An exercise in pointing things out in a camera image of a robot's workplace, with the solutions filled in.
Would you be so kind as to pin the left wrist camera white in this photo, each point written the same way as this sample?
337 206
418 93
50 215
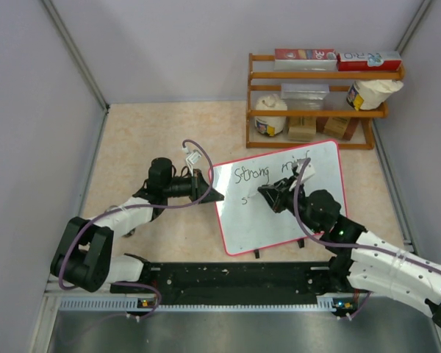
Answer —
191 157

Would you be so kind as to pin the clear plastic container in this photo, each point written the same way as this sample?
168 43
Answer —
304 96

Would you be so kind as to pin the brown cardboard box right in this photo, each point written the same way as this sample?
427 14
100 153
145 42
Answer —
341 127

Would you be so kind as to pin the wooden shelf rack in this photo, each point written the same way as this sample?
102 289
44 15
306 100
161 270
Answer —
267 114

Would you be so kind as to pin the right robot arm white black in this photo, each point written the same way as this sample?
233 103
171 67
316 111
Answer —
362 260

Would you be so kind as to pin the whiteboard with pink frame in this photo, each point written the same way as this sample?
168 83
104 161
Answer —
257 209

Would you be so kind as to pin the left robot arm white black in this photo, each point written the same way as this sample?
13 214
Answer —
84 258

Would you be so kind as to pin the red white box right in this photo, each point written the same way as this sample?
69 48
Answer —
369 61

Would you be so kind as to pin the white flour bag upper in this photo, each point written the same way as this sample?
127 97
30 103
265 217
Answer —
369 94

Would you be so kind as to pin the grey slotted cable duct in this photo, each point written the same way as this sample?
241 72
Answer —
112 304

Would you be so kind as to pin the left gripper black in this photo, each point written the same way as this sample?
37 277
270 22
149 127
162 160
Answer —
198 185

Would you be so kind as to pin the brown cardboard box left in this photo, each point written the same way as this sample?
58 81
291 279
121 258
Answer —
301 129

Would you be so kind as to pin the aluminium frame post left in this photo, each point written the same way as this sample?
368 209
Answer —
74 52

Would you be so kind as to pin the aluminium frame post right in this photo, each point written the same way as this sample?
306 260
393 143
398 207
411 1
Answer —
413 26

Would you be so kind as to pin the red foil box left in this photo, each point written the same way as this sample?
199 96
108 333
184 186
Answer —
305 60

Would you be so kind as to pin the aluminium frame post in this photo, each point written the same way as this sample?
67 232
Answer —
413 26
74 52

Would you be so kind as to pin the brown cardboard box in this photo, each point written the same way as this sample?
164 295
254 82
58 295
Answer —
301 129
341 127

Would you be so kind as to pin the black whiteboard clip right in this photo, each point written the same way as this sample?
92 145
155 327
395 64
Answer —
301 243

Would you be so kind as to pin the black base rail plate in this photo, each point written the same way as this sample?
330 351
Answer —
271 283

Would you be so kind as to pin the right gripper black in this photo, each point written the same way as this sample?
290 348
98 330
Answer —
278 194

